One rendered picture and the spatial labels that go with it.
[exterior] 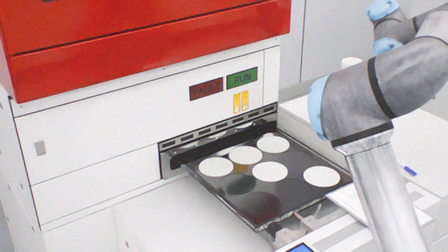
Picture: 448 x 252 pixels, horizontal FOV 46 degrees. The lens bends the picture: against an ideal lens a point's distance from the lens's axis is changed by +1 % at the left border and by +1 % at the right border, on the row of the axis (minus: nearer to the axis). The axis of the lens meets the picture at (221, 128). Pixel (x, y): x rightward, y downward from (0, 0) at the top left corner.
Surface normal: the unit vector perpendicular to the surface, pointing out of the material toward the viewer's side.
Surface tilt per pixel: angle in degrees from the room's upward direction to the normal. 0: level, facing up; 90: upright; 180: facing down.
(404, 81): 64
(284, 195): 0
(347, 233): 0
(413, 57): 26
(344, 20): 90
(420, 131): 0
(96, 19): 90
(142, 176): 90
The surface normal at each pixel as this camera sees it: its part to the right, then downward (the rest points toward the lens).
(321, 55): 0.56, 0.40
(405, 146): -0.02, -0.87
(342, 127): -0.61, 0.15
